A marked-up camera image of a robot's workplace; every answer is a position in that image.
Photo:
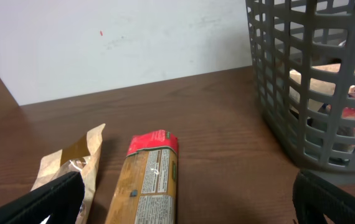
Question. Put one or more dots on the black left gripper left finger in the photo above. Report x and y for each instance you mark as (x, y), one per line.
(58, 201)

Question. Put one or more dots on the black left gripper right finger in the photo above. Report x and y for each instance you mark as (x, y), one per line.
(316, 200)

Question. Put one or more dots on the long orange biscuit pack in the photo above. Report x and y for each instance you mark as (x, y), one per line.
(147, 186)

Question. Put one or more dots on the beige paper bag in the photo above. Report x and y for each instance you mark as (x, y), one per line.
(315, 85)

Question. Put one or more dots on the white brown snack pouch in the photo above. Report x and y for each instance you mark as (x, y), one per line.
(82, 156)

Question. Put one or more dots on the grey plastic lattice basket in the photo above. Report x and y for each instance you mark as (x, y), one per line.
(303, 54)

